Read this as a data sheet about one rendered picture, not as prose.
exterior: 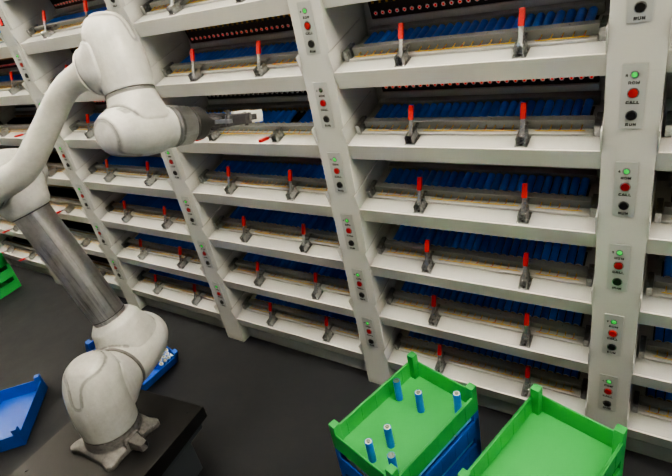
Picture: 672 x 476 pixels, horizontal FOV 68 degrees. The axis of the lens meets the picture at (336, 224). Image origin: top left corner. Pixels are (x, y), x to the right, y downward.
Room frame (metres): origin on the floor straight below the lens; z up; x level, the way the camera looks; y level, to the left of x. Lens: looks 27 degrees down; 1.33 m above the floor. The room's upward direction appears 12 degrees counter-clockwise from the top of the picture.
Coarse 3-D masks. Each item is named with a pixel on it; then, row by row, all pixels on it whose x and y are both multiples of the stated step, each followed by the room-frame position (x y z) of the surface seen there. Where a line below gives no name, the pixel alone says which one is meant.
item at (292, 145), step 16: (288, 96) 1.61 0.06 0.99; (304, 96) 1.57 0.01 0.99; (192, 144) 1.66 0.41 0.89; (208, 144) 1.61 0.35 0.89; (224, 144) 1.56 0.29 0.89; (240, 144) 1.52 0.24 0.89; (256, 144) 1.48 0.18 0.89; (272, 144) 1.44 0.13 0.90; (288, 144) 1.40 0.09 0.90; (304, 144) 1.37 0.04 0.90
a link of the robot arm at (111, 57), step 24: (96, 24) 1.08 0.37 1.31; (120, 24) 1.09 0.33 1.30; (96, 48) 1.06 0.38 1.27; (120, 48) 1.06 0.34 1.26; (72, 72) 1.09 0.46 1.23; (96, 72) 1.05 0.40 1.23; (120, 72) 1.04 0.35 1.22; (144, 72) 1.07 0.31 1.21; (48, 96) 1.11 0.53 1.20; (72, 96) 1.11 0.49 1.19; (48, 120) 1.11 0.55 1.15; (24, 144) 1.11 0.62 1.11; (48, 144) 1.11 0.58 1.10; (0, 168) 1.13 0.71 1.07; (24, 168) 1.10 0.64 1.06; (0, 192) 1.11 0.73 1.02
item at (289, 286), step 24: (240, 264) 1.73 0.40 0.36; (264, 264) 1.69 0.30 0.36; (288, 264) 1.64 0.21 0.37; (312, 264) 1.59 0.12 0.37; (240, 288) 1.66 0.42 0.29; (264, 288) 1.58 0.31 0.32; (288, 288) 1.54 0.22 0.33; (312, 288) 1.50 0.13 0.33; (336, 288) 1.46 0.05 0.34; (336, 312) 1.40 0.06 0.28
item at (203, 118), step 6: (192, 108) 1.15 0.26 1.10; (198, 108) 1.16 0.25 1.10; (198, 114) 1.14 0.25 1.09; (204, 114) 1.15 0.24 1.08; (198, 120) 1.13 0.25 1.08; (204, 120) 1.14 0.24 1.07; (210, 120) 1.15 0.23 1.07; (204, 126) 1.13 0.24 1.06; (210, 126) 1.15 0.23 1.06; (216, 126) 1.16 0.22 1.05; (204, 132) 1.14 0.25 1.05; (198, 138) 1.14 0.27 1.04
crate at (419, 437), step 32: (384, 384) 0.94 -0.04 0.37; (416, 384) 0.97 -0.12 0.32; (448, 384) 0.91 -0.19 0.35; (352, 416) 0.87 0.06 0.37; (384, 416) 0.89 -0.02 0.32; (416, 416) 0.87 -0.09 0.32; (448, 416) 0.85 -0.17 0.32; (352, 448) 0.77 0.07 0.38; (384, 448) 0.80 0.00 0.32; (416, 448) 0.78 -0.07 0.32
